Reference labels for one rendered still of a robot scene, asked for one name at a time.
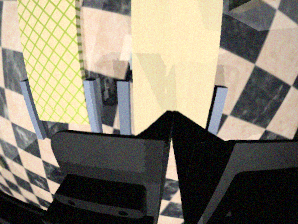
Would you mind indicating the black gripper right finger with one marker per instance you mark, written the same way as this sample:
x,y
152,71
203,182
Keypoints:
x,y
206,164

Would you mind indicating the pale yellow flat strip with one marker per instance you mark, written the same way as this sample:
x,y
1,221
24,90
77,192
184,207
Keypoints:
x,y
51,41

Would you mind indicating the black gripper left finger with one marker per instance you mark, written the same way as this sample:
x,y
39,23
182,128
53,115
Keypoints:
x,y
140,160

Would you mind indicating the cream strip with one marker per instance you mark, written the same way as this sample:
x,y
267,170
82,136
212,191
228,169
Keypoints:
x,y
174,56

